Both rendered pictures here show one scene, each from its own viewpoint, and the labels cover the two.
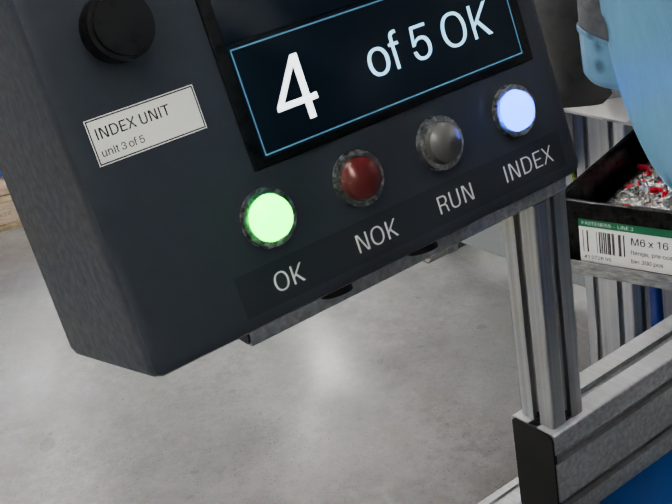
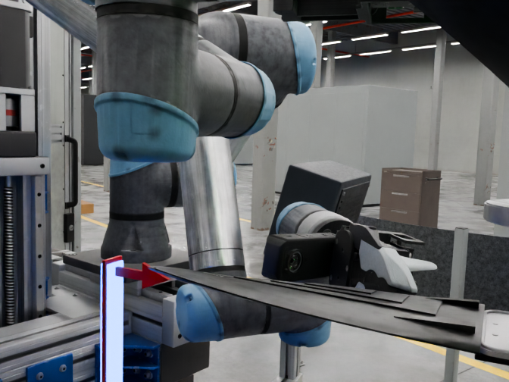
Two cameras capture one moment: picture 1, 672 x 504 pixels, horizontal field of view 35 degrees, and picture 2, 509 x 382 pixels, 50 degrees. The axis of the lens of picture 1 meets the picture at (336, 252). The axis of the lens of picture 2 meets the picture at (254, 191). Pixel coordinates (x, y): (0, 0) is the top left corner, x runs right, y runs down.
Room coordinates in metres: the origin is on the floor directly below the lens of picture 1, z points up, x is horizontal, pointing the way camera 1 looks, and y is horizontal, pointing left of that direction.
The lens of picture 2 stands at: (1.39, -0.73, 1.31)
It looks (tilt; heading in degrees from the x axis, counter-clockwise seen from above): 6 degrees down; 147
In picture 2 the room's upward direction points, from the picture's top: 2 degrees clockwise
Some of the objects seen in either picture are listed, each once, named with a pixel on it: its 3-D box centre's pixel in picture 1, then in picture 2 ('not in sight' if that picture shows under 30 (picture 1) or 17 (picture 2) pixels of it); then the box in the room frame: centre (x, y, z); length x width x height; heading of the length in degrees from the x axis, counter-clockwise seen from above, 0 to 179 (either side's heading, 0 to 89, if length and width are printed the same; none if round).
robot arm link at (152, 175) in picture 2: not in sight; (140, 179); (0.28, -0.30, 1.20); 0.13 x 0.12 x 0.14; 81
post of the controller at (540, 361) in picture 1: (540, 288); (291, 325); (0.61, -0.13, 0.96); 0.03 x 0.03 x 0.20; 32
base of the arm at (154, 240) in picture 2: not in sight; (136, 233); (0.28, -0.30, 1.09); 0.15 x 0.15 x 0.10
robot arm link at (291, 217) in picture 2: not in sight; (309, 233); (0.80, -0.25, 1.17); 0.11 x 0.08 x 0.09; 159
